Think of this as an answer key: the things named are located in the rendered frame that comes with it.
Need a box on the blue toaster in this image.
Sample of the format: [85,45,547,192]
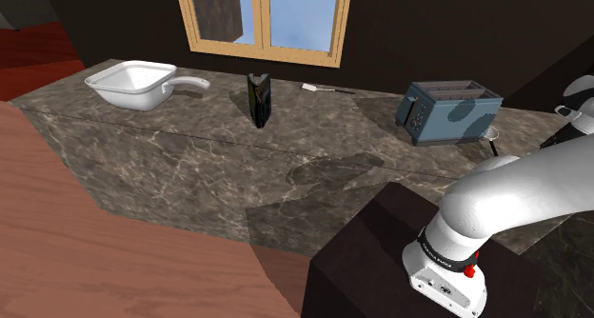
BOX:
[394,80,505,148]

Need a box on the dark robot stand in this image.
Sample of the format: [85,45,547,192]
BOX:
[300,181,543,318]

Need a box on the wooden framed window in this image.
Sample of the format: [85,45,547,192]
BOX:
[173,0,354,69]

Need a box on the silver utensil with black handle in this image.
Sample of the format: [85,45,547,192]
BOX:
[482,125,502,158]

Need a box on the white spatula with black handle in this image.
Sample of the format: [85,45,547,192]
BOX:
[301,83,357,96]

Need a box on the white colander with handle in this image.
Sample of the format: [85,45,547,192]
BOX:
[84,59,211,112]

